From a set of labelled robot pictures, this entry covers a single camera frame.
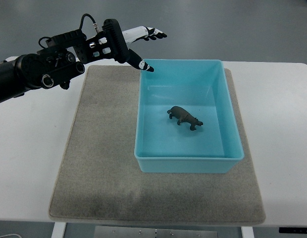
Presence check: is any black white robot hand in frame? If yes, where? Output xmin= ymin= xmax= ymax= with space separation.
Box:
xmin=82 ymin=19 xmax=167 ymax=72

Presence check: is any brown toy hippo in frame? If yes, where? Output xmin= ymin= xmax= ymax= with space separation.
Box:
xmin=167 ymin=106 xmax=204 ymax=131

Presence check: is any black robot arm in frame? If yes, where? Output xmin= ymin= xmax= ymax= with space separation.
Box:
xmin=0 ymin=13 xmax=99 ymax=103

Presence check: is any blue plastic box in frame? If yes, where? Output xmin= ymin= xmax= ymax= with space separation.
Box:
xmin=134 ymin=59 xmax=244 ymax=173

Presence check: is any grey felt mat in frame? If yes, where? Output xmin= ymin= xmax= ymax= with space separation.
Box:
xmin=48 ymin=66 xmax=265 ymax=226

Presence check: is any metal table crossbar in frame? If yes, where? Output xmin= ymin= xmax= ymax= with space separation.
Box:
xmin=94 ymin=226 xmax=218 ymax=238

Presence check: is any black table control panel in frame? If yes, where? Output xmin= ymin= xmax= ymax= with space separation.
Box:
xmin=279 ymin=227 xmax=307 ymax=234

